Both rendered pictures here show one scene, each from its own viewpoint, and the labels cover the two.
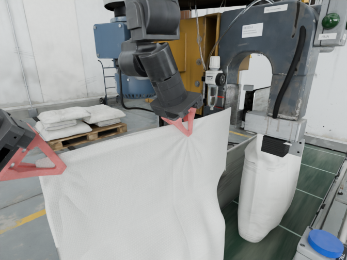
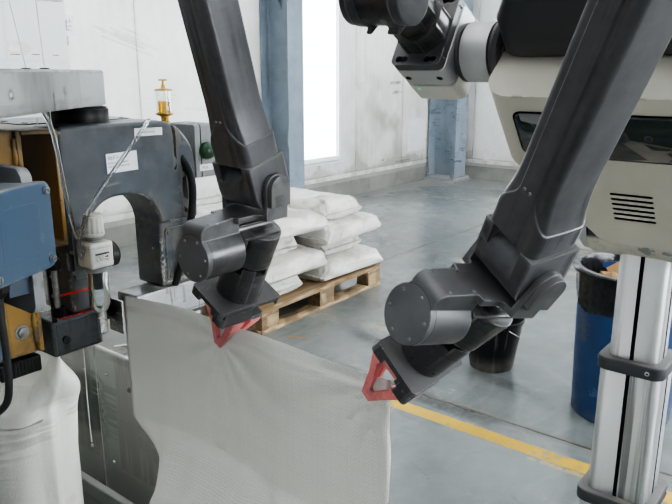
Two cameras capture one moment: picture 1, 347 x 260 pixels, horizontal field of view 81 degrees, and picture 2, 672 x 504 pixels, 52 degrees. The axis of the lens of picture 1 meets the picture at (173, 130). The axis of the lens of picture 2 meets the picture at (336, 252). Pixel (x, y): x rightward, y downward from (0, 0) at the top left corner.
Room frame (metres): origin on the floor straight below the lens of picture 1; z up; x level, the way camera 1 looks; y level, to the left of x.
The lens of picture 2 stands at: (0.39, 0.87, 1.41)
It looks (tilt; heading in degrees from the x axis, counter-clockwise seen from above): 15 degrees down; 263
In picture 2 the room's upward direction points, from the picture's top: straight up
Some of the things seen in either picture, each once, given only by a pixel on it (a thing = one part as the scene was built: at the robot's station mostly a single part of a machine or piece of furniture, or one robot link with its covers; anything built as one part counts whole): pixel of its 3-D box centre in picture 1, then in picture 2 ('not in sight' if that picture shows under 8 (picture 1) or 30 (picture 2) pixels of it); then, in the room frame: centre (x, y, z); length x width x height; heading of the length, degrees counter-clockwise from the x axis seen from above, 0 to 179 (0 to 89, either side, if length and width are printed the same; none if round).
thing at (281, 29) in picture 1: (278, 58); (82, 194); (0.67, -0.33, 1.21); 0.30 x 0.25 x 0.30; 134
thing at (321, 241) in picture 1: (324, 244); not in sight; (0.33, -0.32, 0.84); 0.06 x 0.06 x 0.02
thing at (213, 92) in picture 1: (212, 96); (98, 290); (0.61, -0.12, 1.11); 0.03 x 0.03 x 0.06
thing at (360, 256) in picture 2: not in sight; (332, 260); (-0.15, -3.53, 0.20); 0.67 x 0.43 x 0.15; 44
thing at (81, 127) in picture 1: (66, 130); not in sight; (2.90, 1.61, 0.20); 0.67 x 0.44 x 0.15; 134
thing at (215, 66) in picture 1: (215, 84); (98, 265); (0.61, -0.12, 1.14); 0.05 x 0.04 x 0.16; 44
